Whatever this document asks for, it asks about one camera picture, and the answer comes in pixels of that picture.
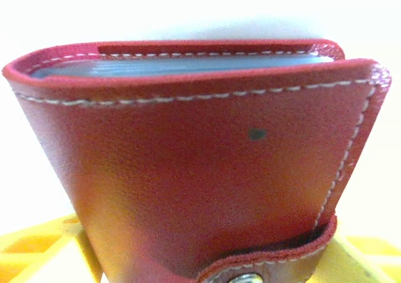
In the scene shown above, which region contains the red-framed clear bag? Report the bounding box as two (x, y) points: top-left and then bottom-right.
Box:
(1, 38), (393, 283)

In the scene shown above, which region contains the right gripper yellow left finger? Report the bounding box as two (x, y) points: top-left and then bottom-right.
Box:
(0, 213), (103, 283)

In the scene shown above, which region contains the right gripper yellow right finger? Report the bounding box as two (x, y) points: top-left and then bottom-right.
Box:
(309, 235), (401, 283)

